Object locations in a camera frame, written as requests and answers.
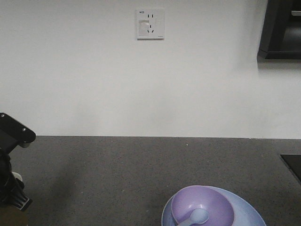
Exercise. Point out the light blue plastic spoon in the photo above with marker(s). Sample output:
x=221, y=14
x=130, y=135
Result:
x=198, y=216

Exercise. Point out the brown paper cup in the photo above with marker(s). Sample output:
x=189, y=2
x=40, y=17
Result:
x=9, y=215

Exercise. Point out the black induction cooktop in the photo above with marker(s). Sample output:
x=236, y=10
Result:
x=293, y=163

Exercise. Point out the white wall socket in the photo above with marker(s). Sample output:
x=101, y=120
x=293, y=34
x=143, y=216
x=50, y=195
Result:
x=150, y=23

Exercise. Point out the purple plastic bowl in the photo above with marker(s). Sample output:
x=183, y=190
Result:
x=221, y=212

